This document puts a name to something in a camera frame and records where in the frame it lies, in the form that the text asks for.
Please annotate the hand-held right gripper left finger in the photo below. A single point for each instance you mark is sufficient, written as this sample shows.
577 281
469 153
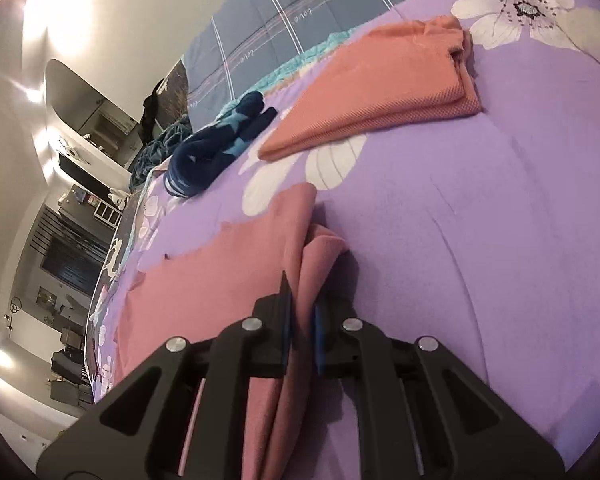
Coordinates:
286 330

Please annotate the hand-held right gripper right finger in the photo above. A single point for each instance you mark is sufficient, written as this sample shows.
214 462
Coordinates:
320 335

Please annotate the pink plain garment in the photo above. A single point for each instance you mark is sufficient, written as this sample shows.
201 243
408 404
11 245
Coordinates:
240 270

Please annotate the pink turtleneck shirt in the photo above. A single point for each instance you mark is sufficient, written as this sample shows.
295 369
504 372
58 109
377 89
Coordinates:
370 90

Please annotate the purple floral blanket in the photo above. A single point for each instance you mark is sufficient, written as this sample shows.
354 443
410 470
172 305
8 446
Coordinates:
455 210

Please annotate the navy star-print folded garment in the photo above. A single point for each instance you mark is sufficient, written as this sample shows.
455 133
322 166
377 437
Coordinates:
205 155

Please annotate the white ladder rack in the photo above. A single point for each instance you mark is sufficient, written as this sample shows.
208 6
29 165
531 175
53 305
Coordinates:
107 212

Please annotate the teal fuzzy blanket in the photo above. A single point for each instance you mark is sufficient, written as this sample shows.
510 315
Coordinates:
155 152

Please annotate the dark chair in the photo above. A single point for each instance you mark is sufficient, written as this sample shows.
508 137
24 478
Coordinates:
67 365

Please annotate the dark counter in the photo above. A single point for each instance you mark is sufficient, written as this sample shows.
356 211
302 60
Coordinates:
95 175

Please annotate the black garment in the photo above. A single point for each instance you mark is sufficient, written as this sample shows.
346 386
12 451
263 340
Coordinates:
150 110

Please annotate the blue plaid quilt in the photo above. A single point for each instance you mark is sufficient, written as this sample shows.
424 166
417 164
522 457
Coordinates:
290 15

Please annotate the mirrored wall cabinet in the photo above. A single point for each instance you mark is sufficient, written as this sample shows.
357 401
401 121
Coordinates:
110 125

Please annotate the white wall decoration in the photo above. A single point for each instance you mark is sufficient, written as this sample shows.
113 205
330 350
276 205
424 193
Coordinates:
70 152

